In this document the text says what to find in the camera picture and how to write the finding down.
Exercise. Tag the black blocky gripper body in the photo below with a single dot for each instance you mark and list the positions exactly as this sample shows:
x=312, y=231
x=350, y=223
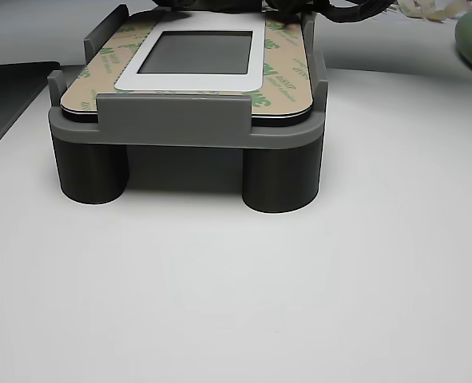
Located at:
x=227, y=3

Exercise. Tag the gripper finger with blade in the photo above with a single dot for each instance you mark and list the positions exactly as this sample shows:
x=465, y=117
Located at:
x=179, y=3

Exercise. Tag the tan adhesive-backed device panel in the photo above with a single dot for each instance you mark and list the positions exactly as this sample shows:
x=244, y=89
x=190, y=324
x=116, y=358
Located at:
x=195, y=52

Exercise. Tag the grey fixture with dark legs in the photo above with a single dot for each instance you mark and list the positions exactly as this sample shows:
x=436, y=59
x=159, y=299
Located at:
x=171, y=115

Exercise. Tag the dark grey flat tray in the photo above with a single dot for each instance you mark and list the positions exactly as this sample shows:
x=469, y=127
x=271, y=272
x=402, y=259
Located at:
x=4, y=99

